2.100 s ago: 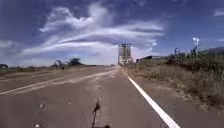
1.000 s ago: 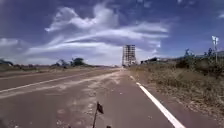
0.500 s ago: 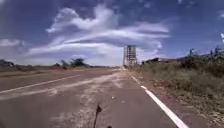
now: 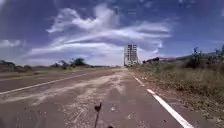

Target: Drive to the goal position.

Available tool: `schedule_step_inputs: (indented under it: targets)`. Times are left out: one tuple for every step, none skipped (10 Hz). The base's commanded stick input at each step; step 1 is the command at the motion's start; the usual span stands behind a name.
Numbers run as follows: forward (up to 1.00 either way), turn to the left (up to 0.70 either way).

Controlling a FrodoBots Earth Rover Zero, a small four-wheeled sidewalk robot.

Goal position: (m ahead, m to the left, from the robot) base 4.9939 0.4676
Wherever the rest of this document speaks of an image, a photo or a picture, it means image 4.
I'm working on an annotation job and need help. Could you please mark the tall grey building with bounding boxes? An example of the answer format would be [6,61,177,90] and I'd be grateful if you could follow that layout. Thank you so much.
[123,44,139,67]

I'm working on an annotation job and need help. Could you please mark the dark bushes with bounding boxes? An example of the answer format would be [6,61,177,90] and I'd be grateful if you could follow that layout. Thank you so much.
[56,57,88,68]

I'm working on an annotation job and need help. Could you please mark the robot's own part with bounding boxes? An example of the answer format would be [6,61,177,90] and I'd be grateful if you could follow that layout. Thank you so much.
[93,102,114,128]

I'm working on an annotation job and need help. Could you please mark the grey asphalt road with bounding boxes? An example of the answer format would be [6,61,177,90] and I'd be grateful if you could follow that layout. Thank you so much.
[0,67,224,128]

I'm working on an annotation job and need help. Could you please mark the dry grass verge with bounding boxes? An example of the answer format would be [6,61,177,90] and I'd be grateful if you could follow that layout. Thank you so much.
[126,44,224,125]

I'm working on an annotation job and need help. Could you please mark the white edge line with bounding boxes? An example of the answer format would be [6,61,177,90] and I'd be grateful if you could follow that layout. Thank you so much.
[132,75,195,128]

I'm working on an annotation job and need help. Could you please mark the white centre line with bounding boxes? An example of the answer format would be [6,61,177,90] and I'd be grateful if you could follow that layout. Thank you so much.
[0,68,119,96]

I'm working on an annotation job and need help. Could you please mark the dry grass strip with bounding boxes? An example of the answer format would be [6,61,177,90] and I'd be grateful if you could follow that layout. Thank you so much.
[0,59,116,80]

